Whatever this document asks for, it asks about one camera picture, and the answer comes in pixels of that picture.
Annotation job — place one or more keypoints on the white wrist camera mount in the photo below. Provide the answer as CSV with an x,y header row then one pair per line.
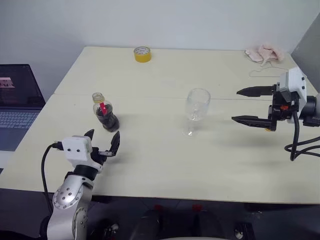
x,y
76,148
296,80

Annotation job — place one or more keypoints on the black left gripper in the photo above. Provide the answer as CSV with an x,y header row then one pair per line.
x,y
98,156

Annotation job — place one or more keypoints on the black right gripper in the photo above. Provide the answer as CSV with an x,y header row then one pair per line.
x,y
278,110

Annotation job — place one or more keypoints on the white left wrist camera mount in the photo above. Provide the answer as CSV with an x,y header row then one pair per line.
x,y
76,148

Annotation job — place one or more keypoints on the plastic cola bottle red label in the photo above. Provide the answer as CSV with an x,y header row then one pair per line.
x,y
108,120

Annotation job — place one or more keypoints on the clear wine glass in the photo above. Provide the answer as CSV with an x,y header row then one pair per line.
x,y
197,105

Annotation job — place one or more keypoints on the grey open laptop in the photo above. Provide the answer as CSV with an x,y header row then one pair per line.
x,y
17,112

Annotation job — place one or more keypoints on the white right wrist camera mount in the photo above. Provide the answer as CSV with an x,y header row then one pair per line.
x,y
296,80

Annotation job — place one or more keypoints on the yellow tape roll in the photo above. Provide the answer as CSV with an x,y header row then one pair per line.
x,y
142,56

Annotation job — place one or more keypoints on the pink crumpled cloth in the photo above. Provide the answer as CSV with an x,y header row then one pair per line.
x,y
267,52

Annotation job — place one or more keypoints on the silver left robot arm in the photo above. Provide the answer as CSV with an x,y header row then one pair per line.
x,y
67,197

